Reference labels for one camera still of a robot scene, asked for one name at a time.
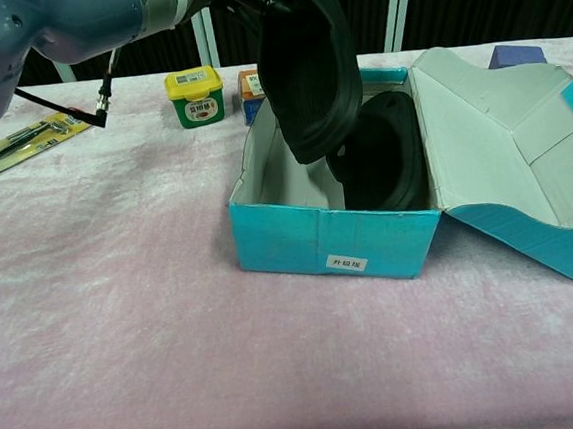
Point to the orange biscuit box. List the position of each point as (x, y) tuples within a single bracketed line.
[(250, 89)]

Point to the white frame post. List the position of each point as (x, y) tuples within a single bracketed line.
[(399, 9), (66, 73), (206, 46)]

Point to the pink plush tablecloth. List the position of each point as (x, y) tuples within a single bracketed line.
[(180, 374)]

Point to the purple foam cube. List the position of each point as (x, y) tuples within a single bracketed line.
[(516, 56)]

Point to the black rubber slipper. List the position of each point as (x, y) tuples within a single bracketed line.
[(387, 165), (306, 97)]

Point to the teal cardboard shoe box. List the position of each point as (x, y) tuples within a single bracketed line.
[(289, 244)]

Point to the green tub with yellow lid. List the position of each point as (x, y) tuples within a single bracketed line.
[(197, 109)]

